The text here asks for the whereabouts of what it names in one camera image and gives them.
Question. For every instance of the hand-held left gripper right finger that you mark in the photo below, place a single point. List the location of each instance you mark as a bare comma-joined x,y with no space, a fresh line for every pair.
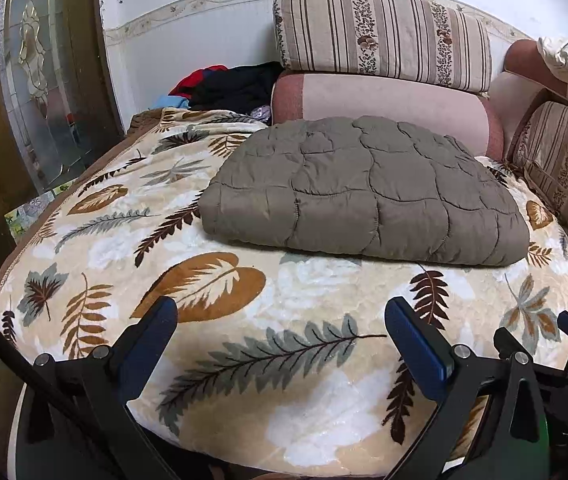
413,345

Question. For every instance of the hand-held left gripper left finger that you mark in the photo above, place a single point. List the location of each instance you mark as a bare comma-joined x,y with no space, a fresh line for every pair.
151,340

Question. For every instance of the olive quilted blanket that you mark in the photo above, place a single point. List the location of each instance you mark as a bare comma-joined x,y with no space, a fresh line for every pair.
363,190

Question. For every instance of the leaf print fleece blanket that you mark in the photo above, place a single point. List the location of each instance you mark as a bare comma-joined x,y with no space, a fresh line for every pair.
264,360

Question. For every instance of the striped floral back cushion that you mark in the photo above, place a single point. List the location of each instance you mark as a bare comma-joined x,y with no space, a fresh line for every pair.
563,170
383,35

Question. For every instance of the green floral printed mat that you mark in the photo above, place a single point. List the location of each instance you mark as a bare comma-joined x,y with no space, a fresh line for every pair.
34,210

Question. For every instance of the light blue cloth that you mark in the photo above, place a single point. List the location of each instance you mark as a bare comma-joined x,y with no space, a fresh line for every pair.
174,101

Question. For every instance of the pink bolster cushion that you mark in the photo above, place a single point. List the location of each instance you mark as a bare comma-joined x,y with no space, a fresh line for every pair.
373,100

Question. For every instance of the purple patterned cloth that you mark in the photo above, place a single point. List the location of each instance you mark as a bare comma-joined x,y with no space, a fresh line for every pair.
262,112

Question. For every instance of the pink sofa armrest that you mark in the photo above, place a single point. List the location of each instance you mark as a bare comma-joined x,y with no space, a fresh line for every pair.
523,70

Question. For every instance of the red garment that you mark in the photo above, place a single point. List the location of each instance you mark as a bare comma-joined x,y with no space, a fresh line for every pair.
196,80

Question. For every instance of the black garment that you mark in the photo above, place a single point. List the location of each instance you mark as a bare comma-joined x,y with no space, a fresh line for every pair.
236,87

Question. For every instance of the patterned glass door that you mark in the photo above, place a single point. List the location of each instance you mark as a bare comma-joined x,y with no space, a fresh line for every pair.
49,85

